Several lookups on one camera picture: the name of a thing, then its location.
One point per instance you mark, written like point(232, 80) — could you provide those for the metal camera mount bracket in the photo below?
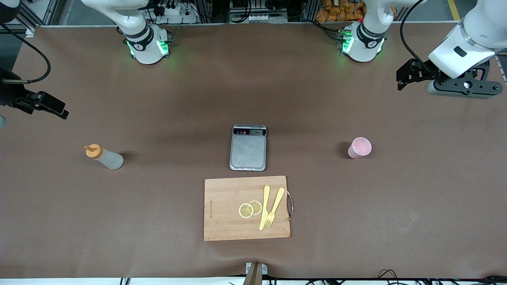
point(255, 275)

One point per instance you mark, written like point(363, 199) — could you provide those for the sauce bottle with orange cap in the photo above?
point(109, 158)

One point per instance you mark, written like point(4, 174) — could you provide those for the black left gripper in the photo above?
point(423, 71)

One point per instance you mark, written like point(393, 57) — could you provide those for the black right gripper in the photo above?
point(12, 96)

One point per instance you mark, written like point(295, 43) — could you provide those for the pink plastic cup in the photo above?
point(359, 148)

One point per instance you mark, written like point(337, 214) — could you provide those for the brown table cover mat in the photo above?
point(356, 217)

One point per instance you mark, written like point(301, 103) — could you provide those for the orange snack packets pile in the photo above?
point(336, 12)

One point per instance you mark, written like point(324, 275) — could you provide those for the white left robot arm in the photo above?
point(364, 43)

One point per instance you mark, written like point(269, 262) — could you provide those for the white power strip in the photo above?
point(174, 12)

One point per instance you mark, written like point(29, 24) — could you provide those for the wooden cutting board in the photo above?
point(225, 221)

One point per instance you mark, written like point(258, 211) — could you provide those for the silver digital kitchen scale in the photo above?
point(247, 152)

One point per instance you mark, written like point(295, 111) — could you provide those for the lemon slice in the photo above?
point(245, 210)
point(257, 206)

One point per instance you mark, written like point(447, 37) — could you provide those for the yellow plastic knife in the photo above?
point(264, 206)

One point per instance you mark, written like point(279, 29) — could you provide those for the small white corner bracket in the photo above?
point(30, 33)

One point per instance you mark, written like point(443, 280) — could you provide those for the yellow plastic fork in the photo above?
point(277, 200)

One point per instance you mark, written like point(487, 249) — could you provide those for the aluminium frame profiles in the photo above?
point(39, 12)

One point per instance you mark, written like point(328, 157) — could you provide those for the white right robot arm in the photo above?
point(144, 47)

